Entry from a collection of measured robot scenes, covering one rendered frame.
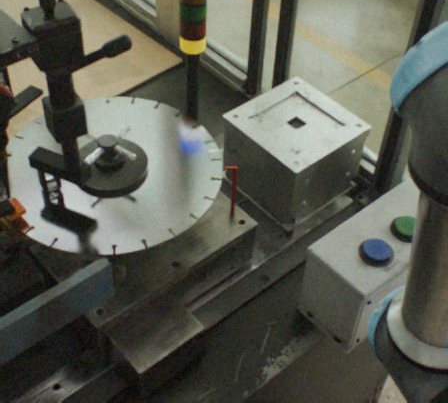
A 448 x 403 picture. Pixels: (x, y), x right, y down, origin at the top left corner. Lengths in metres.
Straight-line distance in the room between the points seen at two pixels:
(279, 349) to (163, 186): 0.30
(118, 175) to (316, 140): 0.35
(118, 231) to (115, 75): 0.64
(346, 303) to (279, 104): 0.40
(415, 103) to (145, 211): 0.51
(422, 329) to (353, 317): 0.23
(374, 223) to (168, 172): 0.31
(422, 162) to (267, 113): 0.65
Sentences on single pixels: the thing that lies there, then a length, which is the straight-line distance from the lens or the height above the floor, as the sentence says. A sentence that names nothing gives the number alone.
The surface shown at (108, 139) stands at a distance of 1.04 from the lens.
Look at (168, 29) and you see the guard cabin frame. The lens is 1.66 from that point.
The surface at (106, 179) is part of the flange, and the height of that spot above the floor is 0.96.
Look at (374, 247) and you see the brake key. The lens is 1.06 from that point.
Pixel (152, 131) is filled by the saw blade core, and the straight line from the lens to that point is 1.13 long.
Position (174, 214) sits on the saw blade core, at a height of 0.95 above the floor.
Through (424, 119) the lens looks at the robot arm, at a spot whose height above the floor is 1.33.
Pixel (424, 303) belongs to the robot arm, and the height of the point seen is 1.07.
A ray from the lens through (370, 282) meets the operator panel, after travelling 1.03.
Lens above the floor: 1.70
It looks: 45 degrees down
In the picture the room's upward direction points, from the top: 3 degrees clockwise
